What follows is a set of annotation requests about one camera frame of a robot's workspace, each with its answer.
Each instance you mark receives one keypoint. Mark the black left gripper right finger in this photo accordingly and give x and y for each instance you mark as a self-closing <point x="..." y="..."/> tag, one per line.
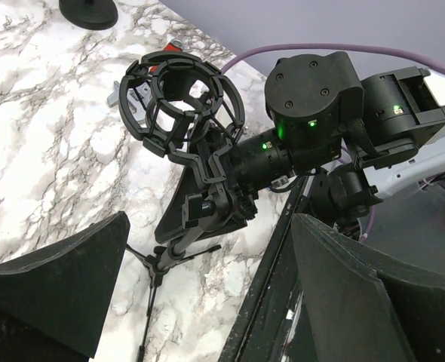
<point x="364" y="305"/>

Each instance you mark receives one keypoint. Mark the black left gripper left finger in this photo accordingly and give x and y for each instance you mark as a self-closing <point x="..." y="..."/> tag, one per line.
<point x="54" y="301"/>

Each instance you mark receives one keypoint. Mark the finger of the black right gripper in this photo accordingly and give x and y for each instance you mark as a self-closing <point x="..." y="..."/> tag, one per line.
<point x="171" y="225"/>

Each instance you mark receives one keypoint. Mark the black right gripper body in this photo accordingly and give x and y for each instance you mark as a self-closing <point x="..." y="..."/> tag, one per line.
<point x="243" y="162"/>

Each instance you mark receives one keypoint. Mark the black tripod shock mount stand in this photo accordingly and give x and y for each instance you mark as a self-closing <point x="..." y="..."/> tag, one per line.
<point x="194" y="118"/>

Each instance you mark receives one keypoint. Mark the black round base mic stand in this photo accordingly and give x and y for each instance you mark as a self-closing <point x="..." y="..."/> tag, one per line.
<point x="90" y="14"/>

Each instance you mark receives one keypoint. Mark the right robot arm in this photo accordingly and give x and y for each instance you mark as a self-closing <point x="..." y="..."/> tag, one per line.
<point x="365" y="139"/>

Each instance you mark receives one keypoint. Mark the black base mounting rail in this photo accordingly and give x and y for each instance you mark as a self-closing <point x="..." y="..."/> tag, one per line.
<point x="262" y="326"/>

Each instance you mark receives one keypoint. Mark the red handled adjustable wrench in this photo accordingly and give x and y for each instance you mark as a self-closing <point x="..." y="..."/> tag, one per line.
<point x="140" y="97"/>

